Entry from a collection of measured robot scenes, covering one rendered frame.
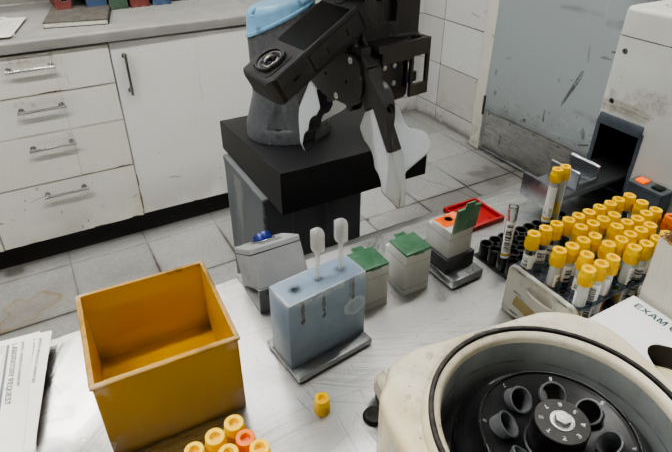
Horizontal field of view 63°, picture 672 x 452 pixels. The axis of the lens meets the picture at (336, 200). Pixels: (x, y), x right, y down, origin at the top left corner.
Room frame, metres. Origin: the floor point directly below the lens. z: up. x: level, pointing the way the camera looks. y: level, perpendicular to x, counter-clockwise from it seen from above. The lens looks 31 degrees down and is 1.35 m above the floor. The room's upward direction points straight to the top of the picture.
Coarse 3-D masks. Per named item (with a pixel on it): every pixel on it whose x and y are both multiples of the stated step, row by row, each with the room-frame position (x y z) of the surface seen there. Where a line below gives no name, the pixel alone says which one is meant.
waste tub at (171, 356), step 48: (144, 288) 0.45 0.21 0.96; (192, 288) 0.48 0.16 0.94; (96, 336) 0.43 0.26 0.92; (144, 336) 0.45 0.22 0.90; (192, 336) 0.46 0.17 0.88; (96, 384) 0.32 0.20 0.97; (144, 384) 0.33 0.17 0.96; (192, 384) 0.35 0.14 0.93; (240, 384) 0.37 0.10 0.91; (144, 432) 0.33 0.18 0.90
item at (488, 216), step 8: (472, 200) 0.77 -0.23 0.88; (448, 208) 0.75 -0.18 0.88; (456, 208) 0.75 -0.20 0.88; (488, 208) 0.75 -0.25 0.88; (480, 216) 0.73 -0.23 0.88; (488, 216) 0.73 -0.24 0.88; (496, 216) 0.73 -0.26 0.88; (504, 216) 0.72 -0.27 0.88; (480, 224) 0.70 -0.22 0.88; (488, 224) 0.70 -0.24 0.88
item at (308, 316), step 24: (336, 264) 0.48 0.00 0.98; (288, 288) 0.44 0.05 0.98; (312, 288) 0.44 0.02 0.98; (336, 288) 0.45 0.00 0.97; (360, 288) 0.47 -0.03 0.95; (288, 312) 0.41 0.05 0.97; (312, 312) 0.43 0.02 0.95; (336, 312) 0.45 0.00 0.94; (360, 312) 0.47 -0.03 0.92; (288, 336) 0.41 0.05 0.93; (312, 336) 0.43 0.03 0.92; (336, 336) 0.45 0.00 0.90; (360, 336) 0.46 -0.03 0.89; (288, 360) 0.42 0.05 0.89; (312, 360) 0.42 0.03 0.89; (336, 360) 0.43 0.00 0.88
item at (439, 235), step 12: (444, 216) 0.61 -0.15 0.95; (432, 228) 0.60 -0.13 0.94; (444, 228) 0.59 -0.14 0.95; (468, 228) 0.59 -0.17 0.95; (432, 240) 0.60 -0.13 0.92; (444, 240) 0.58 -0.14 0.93; (456, 240) 0.58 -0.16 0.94; (468, 240) 0.59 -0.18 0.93; (444, 252) 0.58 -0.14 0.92; (456, 252) 0.58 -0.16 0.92
